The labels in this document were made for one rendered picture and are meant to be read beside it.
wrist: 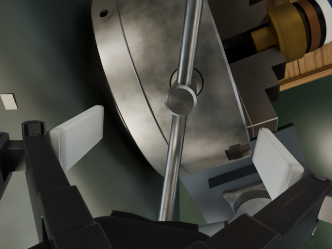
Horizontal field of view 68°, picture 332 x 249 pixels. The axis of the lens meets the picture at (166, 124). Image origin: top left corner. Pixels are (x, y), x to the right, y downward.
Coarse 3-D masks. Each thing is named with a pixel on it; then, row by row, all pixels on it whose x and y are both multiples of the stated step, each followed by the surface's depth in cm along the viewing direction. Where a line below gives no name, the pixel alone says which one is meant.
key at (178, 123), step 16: (192, 0) 16; (192, 16) 16; (192, 32) 17; (192, 48) 17; (192, 64) 18; (176, 80) 18; (176, 128) 19; (176, 144) 19; (176, 160) 20; (176, 176) 20; (160, 208) 20
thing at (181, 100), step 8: (192, 80) 21; (176, 88) 17; (184, 88) 16; (192, 88) 17; (168, 96) 17; (176, 96) 17; (184, 96) 17; (192, 96) 17; (168, 104) 17; (176, 104) 17; (184, 104) 17; (192, 104) 17; (176, 112) 17; (184, 112) 17
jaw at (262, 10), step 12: (216, 0) 33; (228, 0) 33; (240, 0) 33; (252, 0) 35; (264, 0) 33; (216, 12) 34; (228, 12) 34; (240, 12) 33; (252, 12) 33; (264, 12) 33; (216, 24) 34; (228, 24) 34; (240, 24) 34; (252, 24) 34; (228, 36) 35
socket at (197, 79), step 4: (176, 72) 25; (196, 72) 25; (172, 76) 25; (176, 76) 25; (196, 76) 25; (200, 76) 25; (172, 80) 25; (196, 80) 25; (200, 80) 25; (200, 84) 25; (200, 88) 25
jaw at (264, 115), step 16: (272, 48) 34; (240, 64) 35; (256, 64) 34; (272, 64) 33; (240, 80) 34; (256, 80) 33; (272, 80) 32; (240, 96) 33; (256, 96) 32; (272, 96) 33; (256, 112) 31; (272, 112) 30; (256, 128) 31; (272, 128) 32; (240, 144) 31
